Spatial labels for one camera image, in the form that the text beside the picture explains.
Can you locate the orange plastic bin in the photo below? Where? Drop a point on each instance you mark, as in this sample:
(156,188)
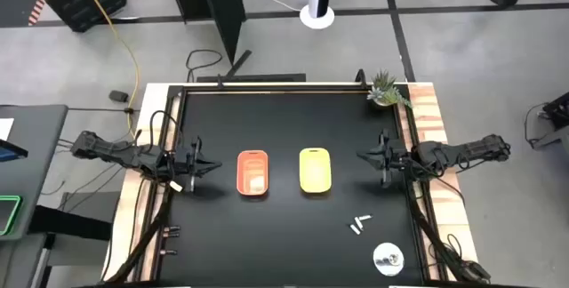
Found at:
(252,172)

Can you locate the white paper sheet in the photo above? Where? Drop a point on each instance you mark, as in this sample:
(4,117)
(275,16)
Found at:
(5,128)

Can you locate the black power adapter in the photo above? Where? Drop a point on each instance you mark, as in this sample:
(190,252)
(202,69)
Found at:
(118,96)

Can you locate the grey side desk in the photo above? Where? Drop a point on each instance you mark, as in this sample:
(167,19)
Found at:
(31,172)

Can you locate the potted succulent plant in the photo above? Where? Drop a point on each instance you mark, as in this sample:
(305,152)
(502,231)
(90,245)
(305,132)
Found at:
(385,92)

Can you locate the dark button cell battery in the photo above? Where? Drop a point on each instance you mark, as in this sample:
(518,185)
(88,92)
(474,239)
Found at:
(380,261)

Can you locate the yellow plastic bin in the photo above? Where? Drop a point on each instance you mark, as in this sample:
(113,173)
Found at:
(314,170)

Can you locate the white round dish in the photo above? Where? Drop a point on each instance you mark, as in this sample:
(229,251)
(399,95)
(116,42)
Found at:
(388,266)

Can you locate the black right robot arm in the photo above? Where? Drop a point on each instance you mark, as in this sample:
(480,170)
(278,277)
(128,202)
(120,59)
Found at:
(462,150)

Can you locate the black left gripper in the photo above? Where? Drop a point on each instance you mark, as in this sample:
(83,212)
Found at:
(184,163)

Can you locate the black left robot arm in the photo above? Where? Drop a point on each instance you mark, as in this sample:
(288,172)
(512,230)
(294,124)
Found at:
(115,152)

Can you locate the green-edged tray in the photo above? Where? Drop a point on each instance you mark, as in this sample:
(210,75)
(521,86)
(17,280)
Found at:
(13,230)

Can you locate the white cylindrical battery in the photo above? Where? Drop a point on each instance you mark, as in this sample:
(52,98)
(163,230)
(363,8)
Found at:
(364,217)
(354,229)
(358,223)

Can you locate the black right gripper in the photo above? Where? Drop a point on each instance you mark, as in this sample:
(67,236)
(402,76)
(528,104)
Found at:
(398,158)

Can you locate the silver button cell battery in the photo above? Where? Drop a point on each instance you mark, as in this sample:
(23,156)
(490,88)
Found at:
(394,259)

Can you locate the white tag on gripper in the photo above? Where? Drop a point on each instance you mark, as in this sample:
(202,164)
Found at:
(176,186)

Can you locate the black metal table frame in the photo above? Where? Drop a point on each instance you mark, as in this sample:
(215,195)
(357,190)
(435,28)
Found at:
(289,88)

